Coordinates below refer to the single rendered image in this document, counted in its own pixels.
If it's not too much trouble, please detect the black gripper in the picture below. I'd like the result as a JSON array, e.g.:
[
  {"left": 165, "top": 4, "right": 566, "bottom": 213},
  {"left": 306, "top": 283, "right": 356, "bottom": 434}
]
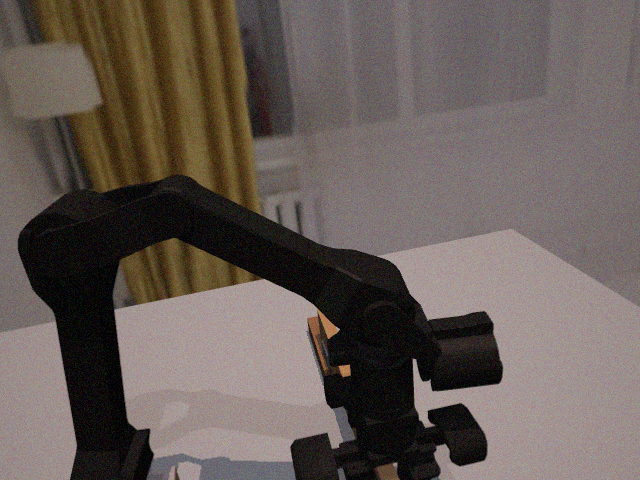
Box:
[{"left": 290, "top": 395, "right": 488, "bottom": 480}]

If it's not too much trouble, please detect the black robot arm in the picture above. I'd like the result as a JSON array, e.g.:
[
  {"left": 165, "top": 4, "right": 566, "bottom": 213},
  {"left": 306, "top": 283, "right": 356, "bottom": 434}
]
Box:
[{"left": 18, "top": 174, "right": 503, "bottom": 480}]

